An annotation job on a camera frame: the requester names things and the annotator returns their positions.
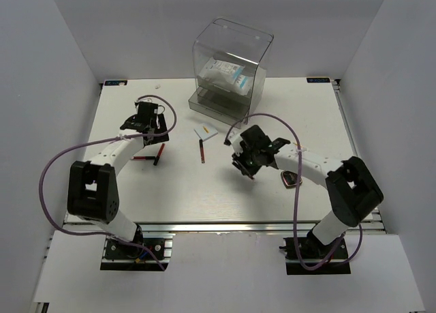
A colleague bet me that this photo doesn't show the red lip gloss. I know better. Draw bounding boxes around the red lip gloss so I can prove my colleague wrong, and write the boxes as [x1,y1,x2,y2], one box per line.
[153,143,166,166]
[199,139,205,164]
[131,155,155,160]

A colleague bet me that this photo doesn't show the white blue sachet packet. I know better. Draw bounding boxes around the white blue sachet packet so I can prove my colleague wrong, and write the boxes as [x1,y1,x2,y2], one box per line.
[199,57,245,80]
[201,73,253,95]

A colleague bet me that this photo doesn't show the clear acrylic makeup organizer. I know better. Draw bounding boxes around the clear acrylic makeup organizer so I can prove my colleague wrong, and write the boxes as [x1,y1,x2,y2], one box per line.
[188,17,274,128]

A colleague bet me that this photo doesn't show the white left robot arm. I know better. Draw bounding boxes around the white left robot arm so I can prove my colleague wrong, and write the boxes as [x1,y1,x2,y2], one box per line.
[67,102,169,258]

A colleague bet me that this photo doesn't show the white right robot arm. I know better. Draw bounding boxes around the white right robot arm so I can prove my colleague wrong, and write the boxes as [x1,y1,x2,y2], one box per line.
[224,125,384,258]

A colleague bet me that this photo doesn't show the black gold compact case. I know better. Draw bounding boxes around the black gold compact case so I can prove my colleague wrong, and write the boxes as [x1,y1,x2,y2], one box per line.
[281,170,302,189]

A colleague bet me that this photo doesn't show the blue table corner label left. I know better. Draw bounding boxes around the blue table corner label left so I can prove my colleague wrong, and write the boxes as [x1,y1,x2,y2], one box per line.
[103,80,127,87]

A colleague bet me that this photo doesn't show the blue table corner label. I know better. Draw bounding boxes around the blue table corner label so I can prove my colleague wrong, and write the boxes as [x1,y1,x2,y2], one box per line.
[306,77,330,83]
[103,80,127,87]

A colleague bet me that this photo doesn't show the white pad with yellow stick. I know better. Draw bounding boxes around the white pad with yellow stick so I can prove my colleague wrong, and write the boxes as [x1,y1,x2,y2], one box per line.
[193,123,218,142]

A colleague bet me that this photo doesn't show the blue table corner label right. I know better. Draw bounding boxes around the blue table corner label right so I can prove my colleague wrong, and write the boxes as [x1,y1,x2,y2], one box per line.
[306,77,330,83]

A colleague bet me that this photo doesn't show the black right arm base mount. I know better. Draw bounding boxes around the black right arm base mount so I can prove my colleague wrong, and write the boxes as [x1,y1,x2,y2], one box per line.
[279,237,351,275]

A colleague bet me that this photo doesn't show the aluminium front rail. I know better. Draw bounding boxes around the aluminium front rail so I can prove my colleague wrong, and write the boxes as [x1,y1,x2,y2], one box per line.
[63,221,386,233]

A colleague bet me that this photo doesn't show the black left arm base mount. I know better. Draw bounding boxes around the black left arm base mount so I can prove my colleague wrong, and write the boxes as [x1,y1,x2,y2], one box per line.
[100,234,172,272]

